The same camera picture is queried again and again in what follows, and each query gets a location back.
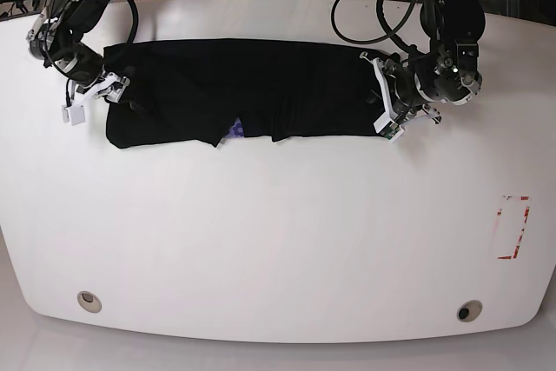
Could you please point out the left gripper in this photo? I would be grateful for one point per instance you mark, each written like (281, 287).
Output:
(399, 97)

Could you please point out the left table cable grommet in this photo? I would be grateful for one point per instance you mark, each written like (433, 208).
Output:
(89, 302)

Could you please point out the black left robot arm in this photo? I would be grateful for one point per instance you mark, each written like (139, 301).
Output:
(447, 73)

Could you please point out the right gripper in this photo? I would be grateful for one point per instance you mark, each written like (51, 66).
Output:
(108, 86)

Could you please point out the right table cable grommet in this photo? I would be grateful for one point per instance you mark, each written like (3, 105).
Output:
(469, 311)

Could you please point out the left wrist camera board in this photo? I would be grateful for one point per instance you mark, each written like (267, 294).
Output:
(392, 132)

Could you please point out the red tape rectangle marking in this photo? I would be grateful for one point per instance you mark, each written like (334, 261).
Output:
(510, 225)

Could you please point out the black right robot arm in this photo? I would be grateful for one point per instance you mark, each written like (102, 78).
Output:
(56, 39)

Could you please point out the black T-shirt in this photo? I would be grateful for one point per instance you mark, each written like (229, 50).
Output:
(196, 90)

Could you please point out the table cable grommet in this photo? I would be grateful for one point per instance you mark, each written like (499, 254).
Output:
(469, 311)
(89, 302)

